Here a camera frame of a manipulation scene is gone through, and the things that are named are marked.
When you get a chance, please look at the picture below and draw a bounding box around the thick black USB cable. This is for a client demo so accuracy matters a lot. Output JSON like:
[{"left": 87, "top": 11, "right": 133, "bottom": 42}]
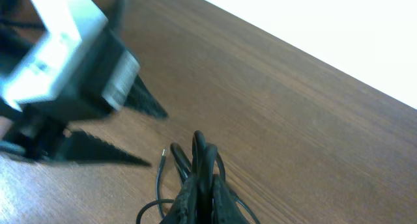
[{"left": 169, "top": 130, "right": 261, "bottom": 224}]

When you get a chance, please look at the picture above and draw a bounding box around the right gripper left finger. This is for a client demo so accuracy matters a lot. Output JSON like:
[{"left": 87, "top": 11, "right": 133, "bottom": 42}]
[{"left": 160, "top": 175, "right": 198, "bottom": 224}]

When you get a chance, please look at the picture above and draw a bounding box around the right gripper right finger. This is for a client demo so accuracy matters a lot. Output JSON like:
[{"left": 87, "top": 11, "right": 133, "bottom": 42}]
[{"left": 211, "top": 175, "right": 249, "bottom": 224}]

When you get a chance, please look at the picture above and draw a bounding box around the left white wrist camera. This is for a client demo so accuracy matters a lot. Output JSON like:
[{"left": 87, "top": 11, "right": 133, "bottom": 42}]
[{"left": 0, "top": 0, "right": 109, "bottom": 113}]

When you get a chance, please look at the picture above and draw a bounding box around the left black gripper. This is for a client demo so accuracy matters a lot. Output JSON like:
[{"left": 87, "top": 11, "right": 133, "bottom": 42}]
[{"left": 1, "top": 29, "right": 168, "bottom": 167}]

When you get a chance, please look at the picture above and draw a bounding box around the thin black USB cable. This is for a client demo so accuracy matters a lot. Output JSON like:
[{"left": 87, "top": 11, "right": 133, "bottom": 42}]
[{"left": 136, "top": 148, "right": 177, "bottom": 224}]

